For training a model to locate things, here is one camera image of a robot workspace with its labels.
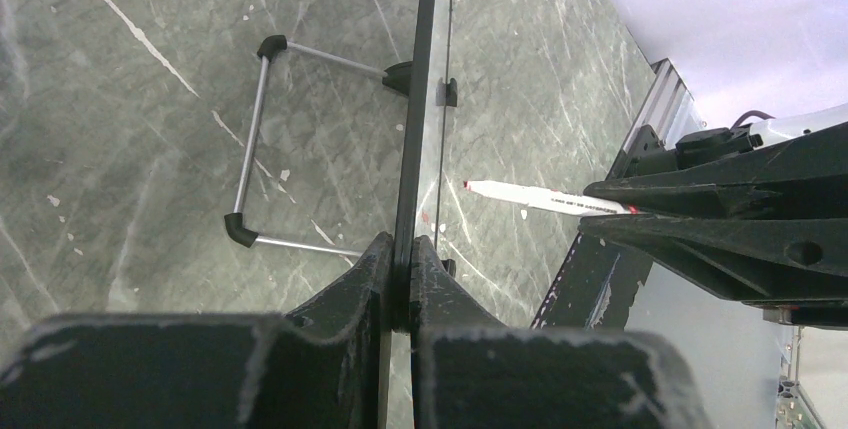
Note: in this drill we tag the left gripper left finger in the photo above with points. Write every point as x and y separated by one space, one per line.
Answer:
137 370

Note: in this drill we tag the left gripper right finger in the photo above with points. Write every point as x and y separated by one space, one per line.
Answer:
469 370

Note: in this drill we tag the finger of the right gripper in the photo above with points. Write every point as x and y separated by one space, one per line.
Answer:
793 270
804 178

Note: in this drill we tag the white red marker pen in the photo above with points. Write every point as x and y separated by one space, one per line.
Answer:
548 199

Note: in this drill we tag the black framed whiteboard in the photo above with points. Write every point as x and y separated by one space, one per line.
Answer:
414 114

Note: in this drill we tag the black base frame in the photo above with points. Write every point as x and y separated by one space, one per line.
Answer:
576 293

